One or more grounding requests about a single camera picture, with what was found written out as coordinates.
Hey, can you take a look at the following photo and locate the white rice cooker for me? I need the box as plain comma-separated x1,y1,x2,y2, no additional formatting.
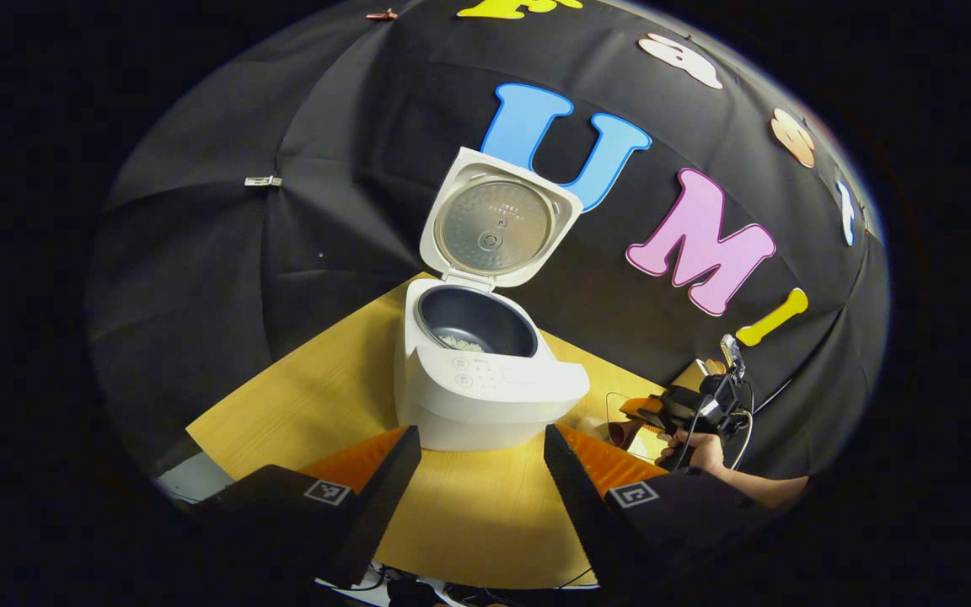
393,147,592,453

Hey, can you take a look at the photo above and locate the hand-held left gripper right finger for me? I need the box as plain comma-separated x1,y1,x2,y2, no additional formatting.
545,423,777,591

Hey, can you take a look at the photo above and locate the black backdrop cloth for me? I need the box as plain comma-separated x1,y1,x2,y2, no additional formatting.
85,0,889,507

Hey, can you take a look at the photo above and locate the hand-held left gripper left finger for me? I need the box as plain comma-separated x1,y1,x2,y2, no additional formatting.
193,426,423,589

